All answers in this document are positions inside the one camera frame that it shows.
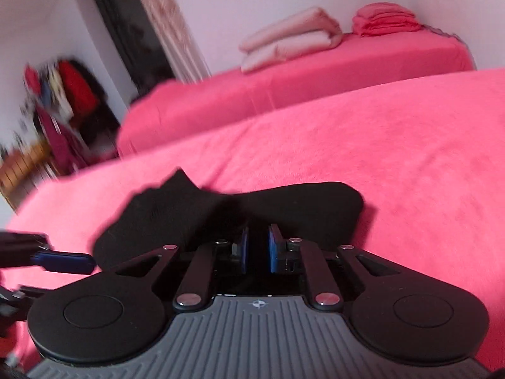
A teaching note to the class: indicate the pale patterned curtain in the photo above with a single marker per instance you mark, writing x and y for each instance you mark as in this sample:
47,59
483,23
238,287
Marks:
173,19

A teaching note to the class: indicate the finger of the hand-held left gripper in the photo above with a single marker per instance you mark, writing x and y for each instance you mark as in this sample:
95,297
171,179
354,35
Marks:
67,263
17,297

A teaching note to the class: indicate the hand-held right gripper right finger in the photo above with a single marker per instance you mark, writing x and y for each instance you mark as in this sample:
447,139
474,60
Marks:
273,249

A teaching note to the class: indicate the dark doorway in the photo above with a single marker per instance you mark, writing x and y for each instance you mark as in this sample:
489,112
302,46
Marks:
130,35

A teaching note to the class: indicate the wooden furniture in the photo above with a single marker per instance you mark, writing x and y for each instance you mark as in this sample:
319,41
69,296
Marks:
21,169

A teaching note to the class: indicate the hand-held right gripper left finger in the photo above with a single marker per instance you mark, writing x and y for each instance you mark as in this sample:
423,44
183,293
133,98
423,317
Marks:
244,250

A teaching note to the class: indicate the black pants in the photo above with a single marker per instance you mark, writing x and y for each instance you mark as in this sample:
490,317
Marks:
177,213

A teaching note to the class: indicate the pink fleece blanket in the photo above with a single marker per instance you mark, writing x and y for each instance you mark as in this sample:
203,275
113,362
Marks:
394,146

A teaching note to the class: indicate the hanging clothes rack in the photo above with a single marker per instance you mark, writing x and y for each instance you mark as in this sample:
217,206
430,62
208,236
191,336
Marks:
75,98

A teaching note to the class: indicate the folded pink cloth stack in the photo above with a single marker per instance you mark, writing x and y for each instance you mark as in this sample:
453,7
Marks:
382,19

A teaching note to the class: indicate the pink covered bed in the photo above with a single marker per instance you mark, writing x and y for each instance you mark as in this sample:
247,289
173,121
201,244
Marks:
276,83

